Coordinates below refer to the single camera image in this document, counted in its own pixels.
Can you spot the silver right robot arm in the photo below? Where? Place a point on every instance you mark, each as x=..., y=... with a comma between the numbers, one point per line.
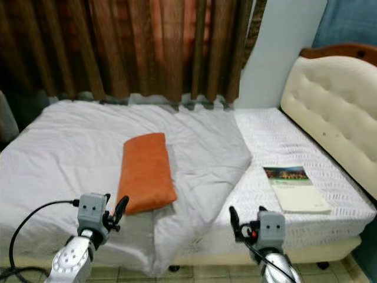
x=278, y=270

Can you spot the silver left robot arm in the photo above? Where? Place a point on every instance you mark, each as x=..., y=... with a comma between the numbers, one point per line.
x=70, y=262

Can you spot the book with landscape cover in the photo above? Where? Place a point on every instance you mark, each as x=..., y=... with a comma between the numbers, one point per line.
x=297, y=191

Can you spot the orange pillow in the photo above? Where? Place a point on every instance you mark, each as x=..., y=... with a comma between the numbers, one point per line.
x=145, y=174

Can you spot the white patterned mattress sheet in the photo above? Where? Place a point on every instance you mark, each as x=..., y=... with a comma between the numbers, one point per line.
x=271, y=141

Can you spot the grey duvet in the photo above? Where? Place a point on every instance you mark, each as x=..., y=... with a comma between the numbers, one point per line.
x=70, y=156

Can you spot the cream tufted headboard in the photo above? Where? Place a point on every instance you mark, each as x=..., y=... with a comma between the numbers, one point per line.
x=330, y=106

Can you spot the grey cloth heap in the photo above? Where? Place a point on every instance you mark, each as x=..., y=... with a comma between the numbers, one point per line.
x=7, y=121

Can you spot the brown red curtain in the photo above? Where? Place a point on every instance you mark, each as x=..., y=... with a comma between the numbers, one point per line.
x=123, y=47

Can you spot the blue fabric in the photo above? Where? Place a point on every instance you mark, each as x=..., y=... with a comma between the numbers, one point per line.
x=347, y=22

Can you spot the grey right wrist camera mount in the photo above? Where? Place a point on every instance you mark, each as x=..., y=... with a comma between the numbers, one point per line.
x=271, y=227

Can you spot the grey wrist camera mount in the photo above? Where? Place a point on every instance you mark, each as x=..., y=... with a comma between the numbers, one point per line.
x=271, y=227
x=92, y=212

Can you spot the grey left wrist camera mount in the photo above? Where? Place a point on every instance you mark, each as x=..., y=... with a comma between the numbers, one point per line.
x=92, y=212

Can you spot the brown wooden headboard frame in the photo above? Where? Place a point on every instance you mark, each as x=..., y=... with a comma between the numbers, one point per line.
x=339, y=49

